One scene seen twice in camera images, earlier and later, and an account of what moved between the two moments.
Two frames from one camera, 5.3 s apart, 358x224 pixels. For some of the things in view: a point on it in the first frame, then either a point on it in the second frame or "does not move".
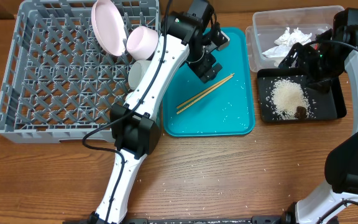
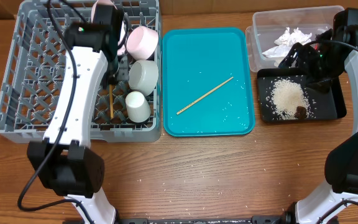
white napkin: x=285 y=43 does not move
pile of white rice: x=286 y=96 does not move
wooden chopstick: x=203 y=91 to x=111 y=101
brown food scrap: x=301 y=112 does not move
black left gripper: x=200 y=67 to x=123 y=72
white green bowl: x=137 y=71 does not move
